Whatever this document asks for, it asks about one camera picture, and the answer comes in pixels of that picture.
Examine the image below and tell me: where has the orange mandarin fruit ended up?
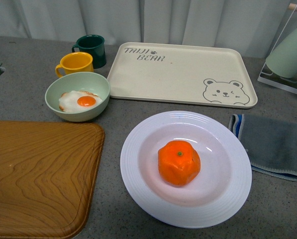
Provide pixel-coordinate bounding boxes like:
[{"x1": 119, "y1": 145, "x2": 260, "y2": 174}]
[{"x1": 158, "y1": 140, "x2": 201, "y2": 187}]

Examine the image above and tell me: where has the white round plate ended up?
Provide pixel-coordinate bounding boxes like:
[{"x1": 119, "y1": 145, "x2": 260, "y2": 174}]
[{"x1": 120, "y1": 111, "x2": 252, "y2": 228}]

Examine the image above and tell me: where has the beige bear serving tray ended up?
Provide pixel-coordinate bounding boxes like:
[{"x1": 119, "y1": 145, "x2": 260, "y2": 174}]
[{"x1": 107, "y1": 42, "x2": 258, "y2": 109}]

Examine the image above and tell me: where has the pale green bowl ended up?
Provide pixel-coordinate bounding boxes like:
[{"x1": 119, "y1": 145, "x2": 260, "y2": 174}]
[{"x1": 45, "y1": 72, "x2": 110, "y2": 122}]

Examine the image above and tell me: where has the fake fried egg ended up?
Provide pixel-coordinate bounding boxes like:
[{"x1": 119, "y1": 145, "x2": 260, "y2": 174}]
[{"x1": 59, "y1": 91, "x2": 102, "y2": 113}]

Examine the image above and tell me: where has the yellow mug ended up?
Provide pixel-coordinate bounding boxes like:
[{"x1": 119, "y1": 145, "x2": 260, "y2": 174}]
[{"x1": 55, "y1": 52, "x2": 94, "y2": 78}]

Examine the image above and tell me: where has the dark green mug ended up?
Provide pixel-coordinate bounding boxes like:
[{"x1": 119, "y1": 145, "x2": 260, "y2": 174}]
[{"x1": 71, "y1": 35, "x2": 106, "y2": 69}]

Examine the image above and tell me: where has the wooden cutting board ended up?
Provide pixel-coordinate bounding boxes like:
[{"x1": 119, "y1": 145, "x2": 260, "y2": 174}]
[{"x1": 0, "y1": 120, "x2": 105, "y2": 239}]

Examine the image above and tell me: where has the grey blue folded cloth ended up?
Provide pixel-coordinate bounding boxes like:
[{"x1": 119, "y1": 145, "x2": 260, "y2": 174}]
[{"x1": 228, "y1": 114, "x2": 297, "y2": 181}]

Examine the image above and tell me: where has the white curtain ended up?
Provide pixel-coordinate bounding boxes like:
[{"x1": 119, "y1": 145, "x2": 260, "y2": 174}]
[{"x1": 0, "y1": 0, "x2": 297, "y2": 58}]

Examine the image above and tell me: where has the pale green cup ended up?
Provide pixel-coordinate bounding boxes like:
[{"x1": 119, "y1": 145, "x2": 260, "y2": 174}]
[{"x1": 266, "y1": 28, "x2": 297, "y2": 78}]

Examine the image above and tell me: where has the white wire cup rack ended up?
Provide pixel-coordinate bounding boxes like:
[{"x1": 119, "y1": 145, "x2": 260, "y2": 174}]
[{"x1": 258, "y1": 3, "x2": 297, "y2": 95}]

